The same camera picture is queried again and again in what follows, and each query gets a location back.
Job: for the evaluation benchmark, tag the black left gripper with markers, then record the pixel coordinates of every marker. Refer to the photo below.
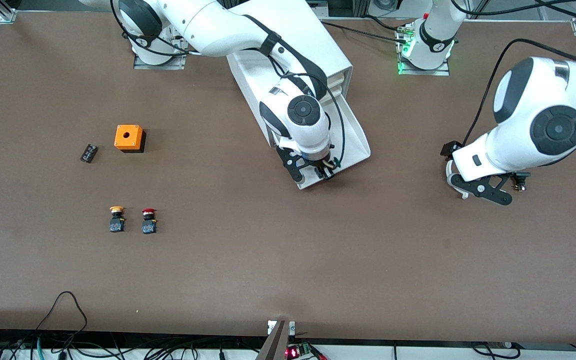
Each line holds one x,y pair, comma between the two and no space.
520,176

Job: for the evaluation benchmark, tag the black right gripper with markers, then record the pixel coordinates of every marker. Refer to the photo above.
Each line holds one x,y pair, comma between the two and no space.
323,170

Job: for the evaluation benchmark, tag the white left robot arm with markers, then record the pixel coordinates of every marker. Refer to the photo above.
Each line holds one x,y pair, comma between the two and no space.
543,130

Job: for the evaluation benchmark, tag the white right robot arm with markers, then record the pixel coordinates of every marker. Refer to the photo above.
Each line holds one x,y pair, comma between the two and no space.
208,25

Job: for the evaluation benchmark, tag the black push button part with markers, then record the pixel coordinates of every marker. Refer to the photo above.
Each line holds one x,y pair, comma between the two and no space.
522,176

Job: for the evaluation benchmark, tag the white curved plastic arc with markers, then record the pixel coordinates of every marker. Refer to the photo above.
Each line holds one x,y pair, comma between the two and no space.
448,170

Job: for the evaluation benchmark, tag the circuit board with red LED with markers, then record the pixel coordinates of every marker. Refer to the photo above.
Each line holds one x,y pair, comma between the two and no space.
300,351

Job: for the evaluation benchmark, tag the small black contact block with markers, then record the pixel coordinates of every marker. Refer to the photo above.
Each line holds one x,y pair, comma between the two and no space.
88,153

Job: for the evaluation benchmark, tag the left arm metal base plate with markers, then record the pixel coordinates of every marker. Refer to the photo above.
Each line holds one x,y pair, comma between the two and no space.
443,71

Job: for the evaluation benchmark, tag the grey camera mount pole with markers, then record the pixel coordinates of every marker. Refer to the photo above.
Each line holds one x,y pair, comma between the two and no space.
274,345

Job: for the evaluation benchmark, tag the red push button switch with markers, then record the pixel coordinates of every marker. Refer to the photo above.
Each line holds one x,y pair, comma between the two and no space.
149,224

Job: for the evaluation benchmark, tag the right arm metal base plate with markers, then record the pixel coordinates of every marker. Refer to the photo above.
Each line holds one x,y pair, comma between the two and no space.
168,62

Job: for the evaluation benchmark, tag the orange button enclosure box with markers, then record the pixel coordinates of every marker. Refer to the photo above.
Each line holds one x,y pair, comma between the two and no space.
128,136

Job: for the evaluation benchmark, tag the yellow push button switch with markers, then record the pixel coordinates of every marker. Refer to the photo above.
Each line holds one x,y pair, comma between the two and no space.
116,222

